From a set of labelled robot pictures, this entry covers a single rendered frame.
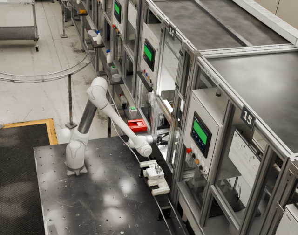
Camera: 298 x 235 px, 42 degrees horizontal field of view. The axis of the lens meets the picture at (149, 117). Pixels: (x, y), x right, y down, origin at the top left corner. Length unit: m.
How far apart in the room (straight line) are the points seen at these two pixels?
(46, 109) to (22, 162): 1.12
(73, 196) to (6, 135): 2.02
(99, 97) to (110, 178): 0.79
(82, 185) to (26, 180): 1.19
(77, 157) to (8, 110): 2.38
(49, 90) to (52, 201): 2.92
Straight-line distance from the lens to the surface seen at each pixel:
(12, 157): 4.83
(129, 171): 3.58
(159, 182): 3.24
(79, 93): 5.90
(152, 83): 3.39
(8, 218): 4.19
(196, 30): 3.01
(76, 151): 3.42
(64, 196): 3.38
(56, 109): 5.57
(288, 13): 7.65
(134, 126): 3.63
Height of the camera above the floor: 3.14
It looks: 35 degrees down
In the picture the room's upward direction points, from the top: 6 degrees clockwise
